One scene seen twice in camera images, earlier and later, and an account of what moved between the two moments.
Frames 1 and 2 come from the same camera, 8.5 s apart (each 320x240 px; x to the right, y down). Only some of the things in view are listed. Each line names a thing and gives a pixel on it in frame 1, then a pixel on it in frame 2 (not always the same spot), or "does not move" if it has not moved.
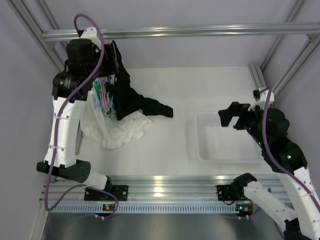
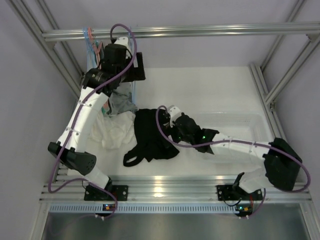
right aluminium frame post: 257,70 does not move
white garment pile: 106,128 does not move
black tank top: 126,100 → 150,144
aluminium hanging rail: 125,33 does not move
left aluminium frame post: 36,25 does not move
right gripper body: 249,120 → 167,127
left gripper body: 106,66 → 134,73
